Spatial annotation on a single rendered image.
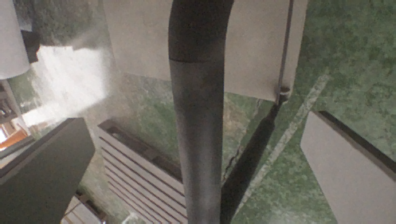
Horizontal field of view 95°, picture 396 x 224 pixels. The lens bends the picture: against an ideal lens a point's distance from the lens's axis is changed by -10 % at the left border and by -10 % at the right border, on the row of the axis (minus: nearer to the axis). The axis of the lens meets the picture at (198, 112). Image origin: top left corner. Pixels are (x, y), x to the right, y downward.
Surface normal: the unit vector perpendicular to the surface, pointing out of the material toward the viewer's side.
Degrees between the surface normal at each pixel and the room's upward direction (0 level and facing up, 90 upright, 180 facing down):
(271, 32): 0
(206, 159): 45
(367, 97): 0
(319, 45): 0
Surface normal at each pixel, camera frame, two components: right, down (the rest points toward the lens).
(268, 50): -0.51, 0.45
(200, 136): 0.03, 0.50
